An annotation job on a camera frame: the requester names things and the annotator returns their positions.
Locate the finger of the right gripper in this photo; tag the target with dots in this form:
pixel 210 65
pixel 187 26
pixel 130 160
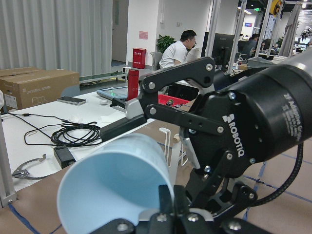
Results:
pixel 209 191
pixel 198 73

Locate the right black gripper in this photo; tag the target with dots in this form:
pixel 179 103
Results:
pixel 263 115

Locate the light blue plastic cup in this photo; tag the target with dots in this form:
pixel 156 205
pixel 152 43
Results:
pixel 119 180

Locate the smartphone on table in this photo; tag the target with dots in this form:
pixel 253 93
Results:
pixel 72 100

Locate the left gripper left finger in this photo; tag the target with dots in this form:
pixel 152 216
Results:
pixel 166 205

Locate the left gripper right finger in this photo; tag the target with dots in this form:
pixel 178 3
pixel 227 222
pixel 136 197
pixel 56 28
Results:
pixel 181 203

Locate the black power adapter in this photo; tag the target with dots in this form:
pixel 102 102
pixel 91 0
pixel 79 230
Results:
pixel 63 156

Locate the seated man white shirt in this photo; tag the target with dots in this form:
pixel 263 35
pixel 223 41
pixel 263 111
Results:
pixel 177 52

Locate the cardboard box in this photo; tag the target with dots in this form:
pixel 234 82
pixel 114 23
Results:
pixel 30 86

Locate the red bottle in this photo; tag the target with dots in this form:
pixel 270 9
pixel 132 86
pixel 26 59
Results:
pixel 133 76

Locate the blue teach pendant tablet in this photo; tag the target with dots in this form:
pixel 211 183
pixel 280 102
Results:
pixel 110 93

